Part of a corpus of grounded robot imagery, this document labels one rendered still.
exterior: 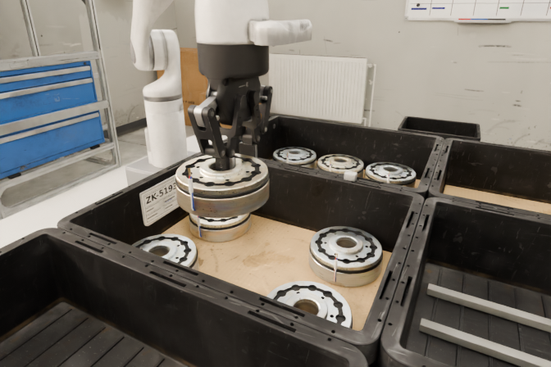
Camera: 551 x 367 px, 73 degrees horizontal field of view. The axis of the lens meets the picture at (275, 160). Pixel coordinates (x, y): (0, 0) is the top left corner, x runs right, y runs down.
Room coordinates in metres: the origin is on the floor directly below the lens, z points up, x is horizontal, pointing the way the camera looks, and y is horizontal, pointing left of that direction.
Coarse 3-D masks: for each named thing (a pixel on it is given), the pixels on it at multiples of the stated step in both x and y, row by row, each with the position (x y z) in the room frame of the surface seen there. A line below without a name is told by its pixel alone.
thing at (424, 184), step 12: (300, 120) 0.88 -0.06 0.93; (312, 120) 0.86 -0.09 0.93; (324, 120) 0.86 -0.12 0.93; (384, 132) 0.78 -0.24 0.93; (396, 132) 0.77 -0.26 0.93; (408, 132) 0.77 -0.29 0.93; (432, 156) 0.62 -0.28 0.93; (300, 168) 0.57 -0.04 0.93; (312, 168) 0.57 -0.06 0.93; (432, 168) 0.57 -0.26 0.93; (360, 180) 0.52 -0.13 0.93; (372, 180) 0.52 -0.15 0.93; (420, 192) 0.48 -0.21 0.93
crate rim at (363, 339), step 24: (168, 168) 0.57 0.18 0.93; (288, 168) 0.57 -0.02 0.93; (120, 192) 0.48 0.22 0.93; (384, 192) 0.49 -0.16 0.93; (408, 192) 0.48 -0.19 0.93; (72, 216) 0.41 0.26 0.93; (408, 216) 0.41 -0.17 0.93; (96, 240) 0.36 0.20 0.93; (408, 240) 0.36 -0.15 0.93; (168, 264) 0.32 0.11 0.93; (216, 288) 0.28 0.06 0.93; (240, 288) 0.28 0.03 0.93; (384, 288) 0.30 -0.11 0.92; (288, 312) 0.25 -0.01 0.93; (384, 312) 0.25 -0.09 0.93; (336, 336) 0.22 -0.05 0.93; (360, 336) 0.22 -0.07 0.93
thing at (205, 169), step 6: (204, 162) 0.39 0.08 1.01; (210, 162) 0.39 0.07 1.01; (240, 162) 0.39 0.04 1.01; (204, 168) 0.37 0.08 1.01; (210, 168) 0.38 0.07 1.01; (234, 168) 0.37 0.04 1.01; (240, 168) 0.37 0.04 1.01; (204, 174) 0.36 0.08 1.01; (210, 174) 0.36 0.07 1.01; (216, 174) 0.36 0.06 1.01; (222, 174) 0.36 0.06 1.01; (228, 174) 0.36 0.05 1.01; (234, 174) 0.36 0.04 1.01
